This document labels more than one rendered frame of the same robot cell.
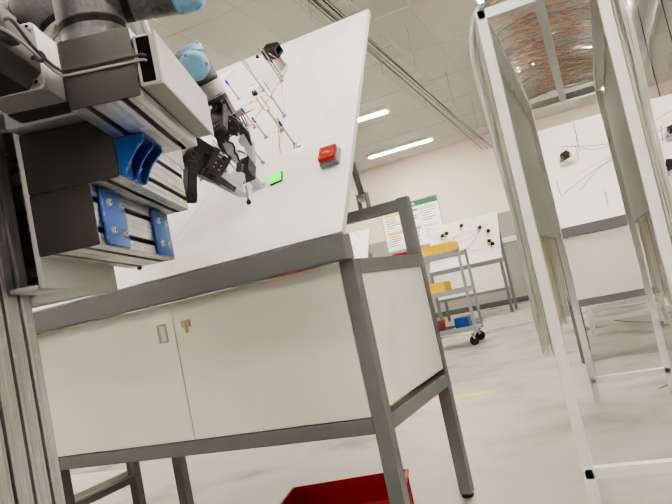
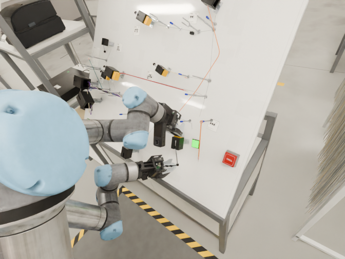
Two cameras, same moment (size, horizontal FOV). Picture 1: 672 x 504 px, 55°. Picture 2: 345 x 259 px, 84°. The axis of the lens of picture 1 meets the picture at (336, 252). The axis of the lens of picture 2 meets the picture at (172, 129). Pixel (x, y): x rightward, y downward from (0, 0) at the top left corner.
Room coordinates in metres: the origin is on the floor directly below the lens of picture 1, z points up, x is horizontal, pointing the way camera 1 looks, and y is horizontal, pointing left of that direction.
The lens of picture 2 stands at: (1.28, -0.02, 1.80)
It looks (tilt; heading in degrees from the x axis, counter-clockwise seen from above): 45 degrees down; 23
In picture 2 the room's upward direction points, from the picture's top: 14 degrees counter-clockwise
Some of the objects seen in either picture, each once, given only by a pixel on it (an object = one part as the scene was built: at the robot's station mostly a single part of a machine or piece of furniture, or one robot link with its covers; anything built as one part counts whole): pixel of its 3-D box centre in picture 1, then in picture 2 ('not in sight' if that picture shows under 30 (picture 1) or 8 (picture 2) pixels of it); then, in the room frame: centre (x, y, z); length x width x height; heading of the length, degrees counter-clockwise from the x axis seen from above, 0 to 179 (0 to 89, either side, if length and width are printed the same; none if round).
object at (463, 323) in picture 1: (426, 299); not in sight; (6.93, -0.84, 0.54); 0.99 x 0.50 x 1.08; 70
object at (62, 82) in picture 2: not in sight; (66, 84); (2.34, 1.24, 1.09); 0.35 x 0.33 x 0.07; 66
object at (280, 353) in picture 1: (264, 355); (180, 200); (1.76, 0.25, 0.60); 0.55 x 0.03 x 0.39; 66
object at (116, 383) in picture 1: (112, 383); (125, 162); (1.98, 0.75, 0.60); 0.55 x 0.02 x 0.39; 66
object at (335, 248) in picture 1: (164, 291); (138, 163); (1.85, 0.51, 0.83); 1.18 x 0.05 x 0.06; 66
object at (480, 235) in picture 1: (469, 267); not in sight; (10.74, -2.11, 0.83); 1.18 x 0.72 x 1.65; 68
